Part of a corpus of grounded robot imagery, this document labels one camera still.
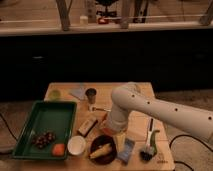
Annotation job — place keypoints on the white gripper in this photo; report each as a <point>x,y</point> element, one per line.
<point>117,120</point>

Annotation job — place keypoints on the yellow banana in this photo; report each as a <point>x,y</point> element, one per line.
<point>104,150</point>

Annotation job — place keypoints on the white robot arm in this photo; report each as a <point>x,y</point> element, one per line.
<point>127,98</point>

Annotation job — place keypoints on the purple bowl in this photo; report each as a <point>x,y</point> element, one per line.
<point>97,143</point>

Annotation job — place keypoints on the blue sponge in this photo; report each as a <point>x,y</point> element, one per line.
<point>125,155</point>

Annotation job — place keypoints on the orange plate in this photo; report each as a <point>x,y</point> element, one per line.
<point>103,128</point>

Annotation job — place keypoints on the wooden block eraser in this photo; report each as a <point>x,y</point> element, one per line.
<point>86,126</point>

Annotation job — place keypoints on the small white spoon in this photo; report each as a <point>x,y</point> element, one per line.
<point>93,108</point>

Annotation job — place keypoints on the dark metal cup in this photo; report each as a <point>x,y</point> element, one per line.
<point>91,95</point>

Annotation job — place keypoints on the grey cloth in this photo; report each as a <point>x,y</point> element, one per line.
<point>78,92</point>

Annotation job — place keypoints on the orange fruit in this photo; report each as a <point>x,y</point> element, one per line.
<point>58,150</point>

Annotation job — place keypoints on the green plastic tray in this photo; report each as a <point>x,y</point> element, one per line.
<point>56,117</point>

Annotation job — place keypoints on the dark grape bunch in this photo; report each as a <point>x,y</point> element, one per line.
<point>41,141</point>

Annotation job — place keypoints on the green handled dish brush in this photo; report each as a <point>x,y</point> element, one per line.
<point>149,150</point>

